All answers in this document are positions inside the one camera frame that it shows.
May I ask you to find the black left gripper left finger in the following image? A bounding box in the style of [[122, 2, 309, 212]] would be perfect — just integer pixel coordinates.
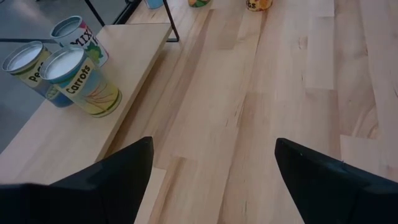
[[0, 136, 155, 224]]

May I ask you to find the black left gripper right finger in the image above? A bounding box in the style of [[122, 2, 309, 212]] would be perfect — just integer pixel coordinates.
[[274, 138, 398, 224]]

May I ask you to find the white mixed fruit can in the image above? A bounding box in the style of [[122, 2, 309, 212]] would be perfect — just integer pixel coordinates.
[[49, 15, 109, 68]]

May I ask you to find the short light blue can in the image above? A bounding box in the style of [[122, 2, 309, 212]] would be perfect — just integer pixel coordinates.
[[144, 0, 165, 10]]

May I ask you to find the short orange pink can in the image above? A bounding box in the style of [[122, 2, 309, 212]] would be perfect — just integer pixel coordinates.
[[245, 0, 274, 12]]

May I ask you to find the green can with orange oval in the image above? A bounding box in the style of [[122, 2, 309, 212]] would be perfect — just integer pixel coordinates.
[[187, 0, 212, 8]]

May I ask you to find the carrots can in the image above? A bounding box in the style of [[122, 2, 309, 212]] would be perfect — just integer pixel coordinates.
[[39, 45, 123, 118]]

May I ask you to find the peas can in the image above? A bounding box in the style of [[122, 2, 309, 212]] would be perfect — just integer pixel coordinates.
[[1, 40, 75, 109]]

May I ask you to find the wooden shelf with black frame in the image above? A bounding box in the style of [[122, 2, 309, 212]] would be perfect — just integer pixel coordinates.
[[0, 0, 180, 187]]

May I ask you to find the black aluminium table frame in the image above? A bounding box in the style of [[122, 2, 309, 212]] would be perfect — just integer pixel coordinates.
[[112, 0, 143, 26]]

